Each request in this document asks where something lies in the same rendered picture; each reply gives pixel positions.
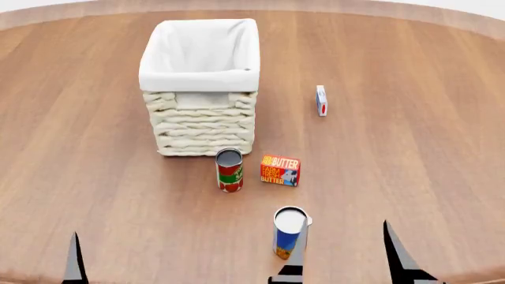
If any white cloth basket liner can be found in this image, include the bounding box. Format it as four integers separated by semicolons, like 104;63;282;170
137;17;262;109

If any red green tomato sauce can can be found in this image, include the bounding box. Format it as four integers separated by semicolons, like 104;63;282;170
215;147;245;194

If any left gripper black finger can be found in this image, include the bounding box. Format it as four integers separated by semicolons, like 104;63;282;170
61;231;89;284

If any woven cream wicker basket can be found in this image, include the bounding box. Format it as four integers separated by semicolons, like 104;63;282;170
141;90;259;158

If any orange butter box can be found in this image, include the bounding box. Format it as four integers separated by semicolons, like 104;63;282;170
260;154;301;188

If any blue alphabet soup can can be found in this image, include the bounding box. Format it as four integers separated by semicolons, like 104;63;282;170
271;206;313;261

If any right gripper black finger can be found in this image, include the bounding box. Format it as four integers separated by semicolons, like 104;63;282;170
382;219;447;284
267;217;309;284

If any small white box red dot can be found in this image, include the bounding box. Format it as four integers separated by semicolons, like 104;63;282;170
315;84;328;118

